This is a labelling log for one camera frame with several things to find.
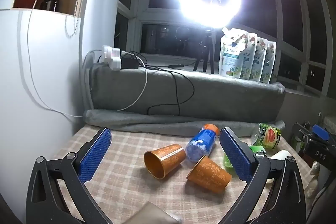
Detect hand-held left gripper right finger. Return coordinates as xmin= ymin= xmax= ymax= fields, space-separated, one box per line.
xmin=217 ymin=127 xmax=307 ymax=224

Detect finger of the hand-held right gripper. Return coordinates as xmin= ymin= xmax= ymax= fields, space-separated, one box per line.
xmin=292 ymin=122 xmax=330 ymax=144

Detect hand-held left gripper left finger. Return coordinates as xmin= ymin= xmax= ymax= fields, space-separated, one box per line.
xmin=26 ymin=127 xmax=112 ymax=224

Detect orange cup with floral pattern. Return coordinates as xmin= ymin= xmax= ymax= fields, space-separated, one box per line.
xmin=186 ymin=155 xmax=232 ymax=193

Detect orange cup with silver band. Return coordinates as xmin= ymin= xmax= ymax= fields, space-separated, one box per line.
xmin=144 ymin=144 xmax=186 ymax=179

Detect green plastic cup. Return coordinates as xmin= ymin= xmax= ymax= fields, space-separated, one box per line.
xmin=223 ymin=145 xmax=267 ymax=168

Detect white paper cup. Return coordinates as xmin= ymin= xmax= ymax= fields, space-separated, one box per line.
xmin=266 ymin=150 xmax=290 ymax=184

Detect green bottle with fruit label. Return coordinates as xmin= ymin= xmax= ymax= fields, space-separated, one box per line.
xmin=251 ymin=123 xmax=282 ymax=150

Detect blue bottle with orange cap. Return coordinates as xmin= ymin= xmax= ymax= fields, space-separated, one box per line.
xmin=185 ymin=123 xmax=220 ymax=162

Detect plaid tablecloth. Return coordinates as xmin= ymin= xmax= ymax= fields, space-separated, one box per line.
xmin=49 ymin=125 xmax=308 ymax=224

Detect grey blanket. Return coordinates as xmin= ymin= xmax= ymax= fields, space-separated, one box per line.
xmin=83 ymin=64 xmax=286 ymax=138

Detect tan blurred object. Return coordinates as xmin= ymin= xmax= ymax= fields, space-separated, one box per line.
xmin=125 ymin=200 xmax=185 ymax=224

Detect white spouted refill pouch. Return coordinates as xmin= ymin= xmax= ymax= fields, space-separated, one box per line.
xmin=252 ymin=36 xmax=269 ymax=82
xmin=242 ymin=32 xmax=259 ymax=80
xmin=219 ymin=27 xmax=249 ymax=78
xmin=261 ymin=40 xmax=278 ymax=84

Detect black power adapter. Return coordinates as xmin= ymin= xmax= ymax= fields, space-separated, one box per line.
xmin=120 ymin=55 xmax=140 ymax=70

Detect black tripod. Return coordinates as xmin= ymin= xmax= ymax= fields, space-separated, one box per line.
xmin=193 ymin=28 xmax=216 ymax=75

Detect white cable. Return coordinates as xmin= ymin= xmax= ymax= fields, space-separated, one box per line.
xmin=117 ymin=51 xmax=148 ymax=112

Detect black cable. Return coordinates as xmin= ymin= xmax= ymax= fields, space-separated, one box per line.
xmin=139 ymin=64 xmax=195 ymax=116

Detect white power adapters with cables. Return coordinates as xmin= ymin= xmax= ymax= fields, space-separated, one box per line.
xmin=101 ymin=45 xmax=123 ymax=71

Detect thin white cord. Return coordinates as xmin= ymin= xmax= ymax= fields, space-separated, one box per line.
xmin=26 ymin=0 xmax=85 ymax=118

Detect white window frame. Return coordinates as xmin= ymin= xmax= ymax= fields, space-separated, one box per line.
xmin=115 ymin=0 xmax=336 ymax=98

